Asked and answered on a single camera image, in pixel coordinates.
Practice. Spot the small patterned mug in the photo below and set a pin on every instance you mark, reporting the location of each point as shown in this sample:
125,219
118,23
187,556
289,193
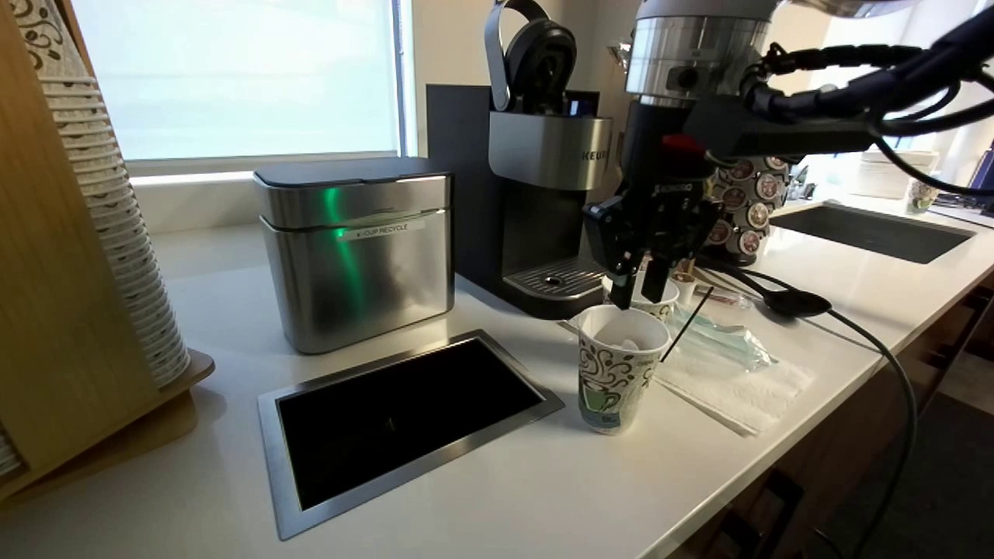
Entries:
923,195

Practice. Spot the bright window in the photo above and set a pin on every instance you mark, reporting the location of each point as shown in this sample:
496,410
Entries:
238,73

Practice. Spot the stack of paper cups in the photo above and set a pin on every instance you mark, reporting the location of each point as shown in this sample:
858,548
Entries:
114,226

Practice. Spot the under counter cabinet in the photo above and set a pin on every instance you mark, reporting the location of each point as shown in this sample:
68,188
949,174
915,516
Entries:
787,484

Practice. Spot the steel counter trash chute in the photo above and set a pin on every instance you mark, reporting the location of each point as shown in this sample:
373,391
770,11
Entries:
280,466

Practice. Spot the clear zip bag green seal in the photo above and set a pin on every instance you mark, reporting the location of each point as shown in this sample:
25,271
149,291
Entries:
726,342

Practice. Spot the wooden cup dispenser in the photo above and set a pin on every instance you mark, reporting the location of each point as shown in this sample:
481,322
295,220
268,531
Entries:
52,311

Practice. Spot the coffee pod carousel rack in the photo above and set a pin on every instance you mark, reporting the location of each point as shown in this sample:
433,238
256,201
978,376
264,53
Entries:
751,206

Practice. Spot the black silver coffee machine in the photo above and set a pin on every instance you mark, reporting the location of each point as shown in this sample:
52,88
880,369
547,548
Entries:
537,156

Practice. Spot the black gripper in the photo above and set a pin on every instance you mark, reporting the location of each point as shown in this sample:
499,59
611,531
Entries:
664,195

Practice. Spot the dark sink basin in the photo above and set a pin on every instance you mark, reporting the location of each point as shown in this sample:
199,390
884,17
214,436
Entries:
880,233

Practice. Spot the black stir stick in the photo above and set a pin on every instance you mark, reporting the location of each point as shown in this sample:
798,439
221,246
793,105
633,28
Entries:
686,325

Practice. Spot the stainless steel bin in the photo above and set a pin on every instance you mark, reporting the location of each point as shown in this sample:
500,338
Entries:
353,269

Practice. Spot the black plastic spoon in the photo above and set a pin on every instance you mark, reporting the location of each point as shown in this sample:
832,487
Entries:
795,304

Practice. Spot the white paper towel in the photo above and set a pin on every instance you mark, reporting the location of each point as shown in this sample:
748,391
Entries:
766,399

